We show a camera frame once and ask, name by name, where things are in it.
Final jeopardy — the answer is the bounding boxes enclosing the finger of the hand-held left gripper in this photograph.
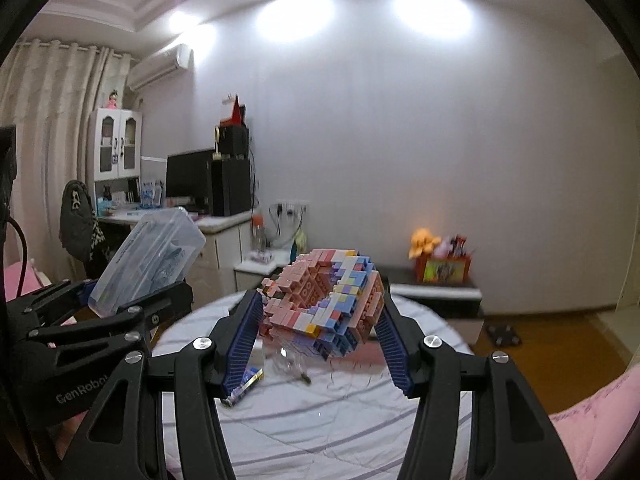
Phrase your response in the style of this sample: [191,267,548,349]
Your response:
[29,282,194,357]
[5,280,98,332]

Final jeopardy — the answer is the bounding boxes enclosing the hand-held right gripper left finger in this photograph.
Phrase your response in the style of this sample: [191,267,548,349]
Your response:
[60,292,264,480]

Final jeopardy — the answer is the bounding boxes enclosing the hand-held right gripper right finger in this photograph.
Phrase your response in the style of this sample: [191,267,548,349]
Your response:
[375,285,571,480]

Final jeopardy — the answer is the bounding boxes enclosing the clear plastic case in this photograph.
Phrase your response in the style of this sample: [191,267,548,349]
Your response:
[87,207,207,318]

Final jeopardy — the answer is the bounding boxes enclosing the pink and blue brick model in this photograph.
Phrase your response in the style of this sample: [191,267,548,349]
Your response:
[257,247,386,358]

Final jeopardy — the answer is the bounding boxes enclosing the small blue and yellow pack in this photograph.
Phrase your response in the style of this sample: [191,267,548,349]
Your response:
[225,367,264,407]

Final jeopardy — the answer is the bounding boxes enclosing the clear plastic piece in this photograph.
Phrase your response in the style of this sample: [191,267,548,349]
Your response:
[270,347,313,386]

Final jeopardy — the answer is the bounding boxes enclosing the black and white low bench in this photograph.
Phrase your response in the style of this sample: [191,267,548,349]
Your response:
[380,265,483,346]

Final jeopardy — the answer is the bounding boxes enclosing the grey jacket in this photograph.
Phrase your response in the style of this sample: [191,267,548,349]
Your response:
[59,180,106,276]

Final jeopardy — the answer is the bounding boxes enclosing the low white side table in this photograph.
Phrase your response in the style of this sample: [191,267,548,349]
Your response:
[234,252,296,291]

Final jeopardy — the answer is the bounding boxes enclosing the white desk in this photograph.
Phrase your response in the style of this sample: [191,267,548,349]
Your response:
[97,205,256,281]

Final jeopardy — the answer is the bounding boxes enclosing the orange storage box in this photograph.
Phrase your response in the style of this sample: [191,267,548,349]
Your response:
[416,255,472,285]

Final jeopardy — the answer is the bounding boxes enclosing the round table with striped cloth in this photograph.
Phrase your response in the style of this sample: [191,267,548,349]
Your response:
[150,290,473,480]

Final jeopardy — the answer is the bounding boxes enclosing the orange octopus plush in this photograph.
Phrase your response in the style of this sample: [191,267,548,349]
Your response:
[409,228,441,259]

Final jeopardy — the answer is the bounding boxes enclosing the black computer monitor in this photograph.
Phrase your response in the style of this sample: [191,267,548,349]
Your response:
[165,148,216,211]

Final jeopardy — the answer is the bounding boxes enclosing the black computer tower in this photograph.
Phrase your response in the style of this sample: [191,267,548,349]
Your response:
[210,157,252,217]

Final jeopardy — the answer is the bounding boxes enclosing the white glass-door cabinet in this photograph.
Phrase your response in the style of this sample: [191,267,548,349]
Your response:
[87,108,143,183]

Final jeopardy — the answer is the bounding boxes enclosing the cream curtain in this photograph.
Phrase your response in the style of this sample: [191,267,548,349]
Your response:
[0,37,133,281]

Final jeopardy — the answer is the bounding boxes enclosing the black speaker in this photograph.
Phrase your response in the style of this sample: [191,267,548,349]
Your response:
[217,125,249,158]

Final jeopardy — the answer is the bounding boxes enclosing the red paper bag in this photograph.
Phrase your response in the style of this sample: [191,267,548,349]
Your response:
[220,94,247,128]

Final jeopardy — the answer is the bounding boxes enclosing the pink quilt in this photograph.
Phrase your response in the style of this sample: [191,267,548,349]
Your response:
[547,365,640,480]

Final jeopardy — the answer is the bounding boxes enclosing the white air conditioner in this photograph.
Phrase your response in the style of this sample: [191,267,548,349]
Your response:
[126,43,193,92]

